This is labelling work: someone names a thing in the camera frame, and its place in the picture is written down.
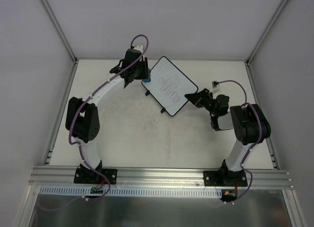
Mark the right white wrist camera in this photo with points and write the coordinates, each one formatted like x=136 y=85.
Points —
x=215 y=87

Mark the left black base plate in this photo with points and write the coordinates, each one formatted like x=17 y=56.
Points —
x=87 y=176

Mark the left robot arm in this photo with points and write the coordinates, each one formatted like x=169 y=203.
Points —
x=83 y=121

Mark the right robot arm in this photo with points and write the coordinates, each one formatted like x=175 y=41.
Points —
x=250 y=127

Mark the white slotted cable duct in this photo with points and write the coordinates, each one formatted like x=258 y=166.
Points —
x=132 y=192

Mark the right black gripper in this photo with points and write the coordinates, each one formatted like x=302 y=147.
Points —
x=203 y=99

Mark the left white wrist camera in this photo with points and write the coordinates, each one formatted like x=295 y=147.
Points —
x=139 y=48

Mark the small black-framed whiteboard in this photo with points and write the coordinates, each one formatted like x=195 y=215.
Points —
x=168 y=85

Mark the blue bone-shaped eraser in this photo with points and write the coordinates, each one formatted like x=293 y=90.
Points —
x=147 y=76

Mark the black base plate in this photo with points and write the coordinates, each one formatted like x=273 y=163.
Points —
x=230 y=179
x=87 y=176

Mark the aluminium front rail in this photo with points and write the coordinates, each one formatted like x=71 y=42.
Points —
x=159 y=177

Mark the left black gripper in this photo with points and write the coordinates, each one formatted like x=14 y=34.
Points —
x=143 y=70

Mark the left aluminium frame post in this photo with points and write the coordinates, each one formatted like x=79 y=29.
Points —
x=56 y=25

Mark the right aluminium frame post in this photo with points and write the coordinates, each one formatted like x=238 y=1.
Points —
x=275 y=16

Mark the aluminium frame post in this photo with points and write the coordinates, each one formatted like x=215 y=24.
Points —
x=275 y=16
x=56 y=25

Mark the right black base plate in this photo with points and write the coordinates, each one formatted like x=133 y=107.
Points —
x=230 y=179

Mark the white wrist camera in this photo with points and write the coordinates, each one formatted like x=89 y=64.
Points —
x=215 y=87
x=139 y=48

